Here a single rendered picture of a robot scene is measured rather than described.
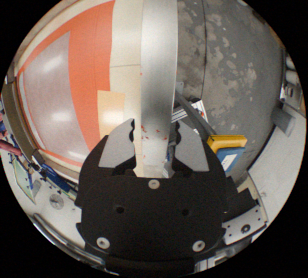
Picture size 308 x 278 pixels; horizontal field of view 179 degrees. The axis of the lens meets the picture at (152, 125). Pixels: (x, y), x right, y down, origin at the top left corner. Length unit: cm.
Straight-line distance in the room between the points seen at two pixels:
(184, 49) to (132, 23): 104
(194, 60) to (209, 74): 24
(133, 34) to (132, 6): 6
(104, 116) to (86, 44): 13
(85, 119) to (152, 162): 15
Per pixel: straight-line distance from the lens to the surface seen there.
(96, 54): 17
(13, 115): 57
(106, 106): 17
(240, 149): 28
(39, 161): 63
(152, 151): 15
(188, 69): 115
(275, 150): 330
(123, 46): 15
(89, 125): 21
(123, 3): 20
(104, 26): 18
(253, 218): 42
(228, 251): 60
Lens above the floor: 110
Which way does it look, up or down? 60 degrees down
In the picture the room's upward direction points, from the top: 175 degrees counter-clockwise
